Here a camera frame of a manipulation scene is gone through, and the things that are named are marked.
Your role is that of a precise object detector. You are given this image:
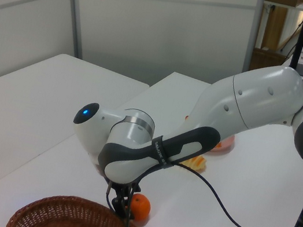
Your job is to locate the brown woven basket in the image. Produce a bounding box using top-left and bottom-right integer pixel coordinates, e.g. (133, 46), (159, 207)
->
(5, 185), (155, 227)

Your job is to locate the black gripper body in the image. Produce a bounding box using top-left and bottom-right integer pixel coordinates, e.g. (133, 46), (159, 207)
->
(105, 178), (143, 203)

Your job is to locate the ribbed toy bread roll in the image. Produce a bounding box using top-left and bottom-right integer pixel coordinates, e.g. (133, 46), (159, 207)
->
(181, 152), (209, 173)

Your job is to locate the brown wooden panel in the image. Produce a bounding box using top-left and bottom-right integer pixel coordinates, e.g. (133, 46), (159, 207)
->
(261, 4), (288, 53)

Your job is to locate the braided toy bread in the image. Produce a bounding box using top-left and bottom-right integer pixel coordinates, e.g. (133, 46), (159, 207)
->
(181, 114), (228, 150)

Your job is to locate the toy orange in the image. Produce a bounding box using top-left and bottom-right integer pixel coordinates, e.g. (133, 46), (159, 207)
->
(126, 192), (153, 224)

